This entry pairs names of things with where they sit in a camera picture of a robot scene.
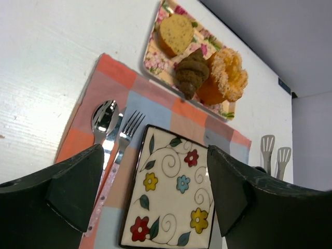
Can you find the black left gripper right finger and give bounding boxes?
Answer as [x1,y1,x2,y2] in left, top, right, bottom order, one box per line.
[207,145,331,248]

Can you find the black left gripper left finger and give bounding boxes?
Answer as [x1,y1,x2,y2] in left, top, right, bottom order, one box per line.
[1,144,104,248]

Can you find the stainless steel serving tongs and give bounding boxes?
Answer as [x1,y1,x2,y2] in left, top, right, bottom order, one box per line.
[260,134,292,180]

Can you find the brown chocolate croissant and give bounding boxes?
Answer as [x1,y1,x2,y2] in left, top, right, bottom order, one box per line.
[175,48,210,100]

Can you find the floral square ceramic plate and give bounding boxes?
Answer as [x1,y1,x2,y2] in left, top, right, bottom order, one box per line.
[119,124,215,248]

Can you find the orange coconut-crusted bun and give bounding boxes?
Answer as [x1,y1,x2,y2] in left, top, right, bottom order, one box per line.
[197,47,248,105]

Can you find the checkered orange blue placemat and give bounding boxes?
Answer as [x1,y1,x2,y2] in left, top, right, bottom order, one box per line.
[57,53,251,248]

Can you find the floral rectangular serving tray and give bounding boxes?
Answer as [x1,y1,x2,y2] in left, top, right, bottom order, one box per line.
[142,0,236,122]

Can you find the round yellow sponge cake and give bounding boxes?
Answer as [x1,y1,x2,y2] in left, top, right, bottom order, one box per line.
[158,14,194,58]

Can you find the silver knife pink handle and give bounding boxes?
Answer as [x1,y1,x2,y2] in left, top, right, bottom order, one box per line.
[95,107,127,202]

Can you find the silver spoon pink handle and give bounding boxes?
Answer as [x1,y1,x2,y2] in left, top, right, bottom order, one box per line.
[91,100,119,144]

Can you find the silver fork pink handle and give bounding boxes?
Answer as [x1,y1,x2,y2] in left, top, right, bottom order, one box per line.
[84,110,145,237]

